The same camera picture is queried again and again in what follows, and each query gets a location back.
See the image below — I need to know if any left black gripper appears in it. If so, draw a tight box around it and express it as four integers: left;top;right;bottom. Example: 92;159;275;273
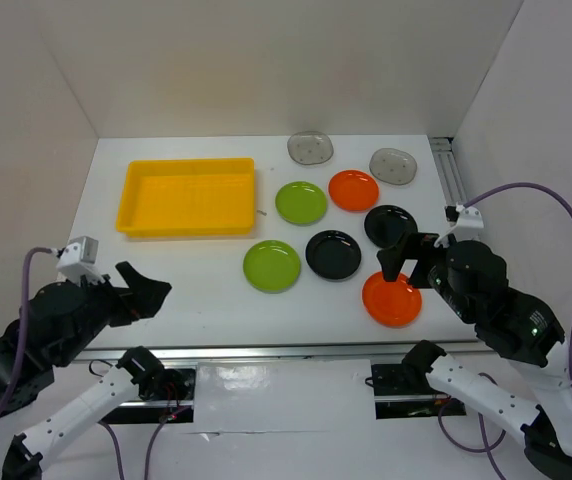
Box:
56;258;173;364

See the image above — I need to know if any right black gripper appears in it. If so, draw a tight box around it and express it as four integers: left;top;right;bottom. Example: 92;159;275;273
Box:
374;225;472;320

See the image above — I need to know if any orange plate front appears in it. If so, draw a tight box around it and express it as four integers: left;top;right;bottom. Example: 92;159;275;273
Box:
361;272;423;328

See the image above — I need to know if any orange plate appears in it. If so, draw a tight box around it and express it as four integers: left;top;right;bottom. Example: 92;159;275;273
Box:
328;170;379;212
361;272;423;328

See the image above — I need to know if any black plate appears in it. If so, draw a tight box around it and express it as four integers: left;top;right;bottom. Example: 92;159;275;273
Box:
364;205;418;249
305;230;362;281

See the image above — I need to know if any clear smoky dish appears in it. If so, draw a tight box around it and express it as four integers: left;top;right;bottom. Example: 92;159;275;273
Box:
287;131;334;166
369;148;418;186

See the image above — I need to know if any green plate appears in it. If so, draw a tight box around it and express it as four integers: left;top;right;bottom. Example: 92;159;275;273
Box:
275;181;328;225
242;240;301;293

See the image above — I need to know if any green plate front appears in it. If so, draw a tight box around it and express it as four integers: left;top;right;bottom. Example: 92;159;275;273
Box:
242;240;301;293

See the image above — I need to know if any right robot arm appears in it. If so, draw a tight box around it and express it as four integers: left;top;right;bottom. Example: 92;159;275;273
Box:
377;233;572;479

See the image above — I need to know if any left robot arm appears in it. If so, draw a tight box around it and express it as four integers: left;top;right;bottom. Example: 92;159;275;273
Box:
0;262;171;479

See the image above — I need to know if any yellow plastic bin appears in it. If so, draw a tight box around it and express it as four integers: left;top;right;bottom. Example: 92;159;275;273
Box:
116;158;256;238

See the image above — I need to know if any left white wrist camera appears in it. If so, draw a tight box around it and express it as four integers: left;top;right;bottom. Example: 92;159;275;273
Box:
56;236;104;285

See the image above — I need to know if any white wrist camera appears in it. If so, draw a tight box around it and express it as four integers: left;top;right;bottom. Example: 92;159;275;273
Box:
434;204;484;248
56;236;104;285

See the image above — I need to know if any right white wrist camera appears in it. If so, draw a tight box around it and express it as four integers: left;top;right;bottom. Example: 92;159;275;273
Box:
434;204;484;248

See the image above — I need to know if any aluminium rail front edge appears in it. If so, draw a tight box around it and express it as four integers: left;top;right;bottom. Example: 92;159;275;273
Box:
74;341;491;363

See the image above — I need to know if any aluminium rail right side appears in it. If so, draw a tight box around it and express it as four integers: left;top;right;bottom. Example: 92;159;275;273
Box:
428;137;467;205

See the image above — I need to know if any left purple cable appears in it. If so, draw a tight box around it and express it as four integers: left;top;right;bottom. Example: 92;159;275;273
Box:
0;246;62;444

